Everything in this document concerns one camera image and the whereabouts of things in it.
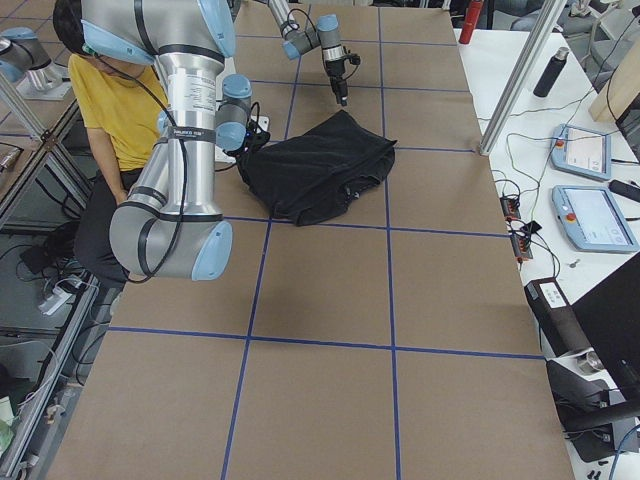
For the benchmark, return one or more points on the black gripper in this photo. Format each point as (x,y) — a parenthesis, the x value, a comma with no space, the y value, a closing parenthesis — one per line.
(334,69)
(243,158)

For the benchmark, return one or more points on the black printed t-shirt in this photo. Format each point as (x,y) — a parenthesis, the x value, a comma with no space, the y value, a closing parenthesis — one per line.
(314,177)

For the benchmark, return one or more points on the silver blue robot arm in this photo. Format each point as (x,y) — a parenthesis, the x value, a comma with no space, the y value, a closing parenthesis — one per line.
(170,225)
(324,34)

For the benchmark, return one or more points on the person in yellow shirt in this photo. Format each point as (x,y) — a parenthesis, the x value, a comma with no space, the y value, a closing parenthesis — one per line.
(119,103)

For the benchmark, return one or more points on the red bottle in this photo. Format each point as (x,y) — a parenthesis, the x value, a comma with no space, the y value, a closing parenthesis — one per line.
(471,18)

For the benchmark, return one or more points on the black water bottle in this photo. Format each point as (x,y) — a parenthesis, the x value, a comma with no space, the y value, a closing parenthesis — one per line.
(551,72)

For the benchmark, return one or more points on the far teach pendant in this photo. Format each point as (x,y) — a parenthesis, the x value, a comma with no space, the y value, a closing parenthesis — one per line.
(582,152)

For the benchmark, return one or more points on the teach pendant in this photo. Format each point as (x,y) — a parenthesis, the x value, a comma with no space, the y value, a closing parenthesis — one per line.
(591,220)
(582,152)

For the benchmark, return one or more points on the near teach pendant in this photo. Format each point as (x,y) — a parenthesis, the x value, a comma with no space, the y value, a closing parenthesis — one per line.
(591,220)

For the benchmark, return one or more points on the black box with label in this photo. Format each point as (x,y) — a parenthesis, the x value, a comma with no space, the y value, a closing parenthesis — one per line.
(555,316)

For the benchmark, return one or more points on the black monitor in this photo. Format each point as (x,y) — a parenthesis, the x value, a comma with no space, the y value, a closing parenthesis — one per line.
(609,316)

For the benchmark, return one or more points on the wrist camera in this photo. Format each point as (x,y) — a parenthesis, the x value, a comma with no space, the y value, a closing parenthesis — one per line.
(352,58)

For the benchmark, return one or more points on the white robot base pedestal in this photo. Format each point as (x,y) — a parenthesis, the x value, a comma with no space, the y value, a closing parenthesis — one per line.
(236,112)

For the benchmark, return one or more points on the aluminium frame post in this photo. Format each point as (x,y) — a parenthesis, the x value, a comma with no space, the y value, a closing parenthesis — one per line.
(538,36)

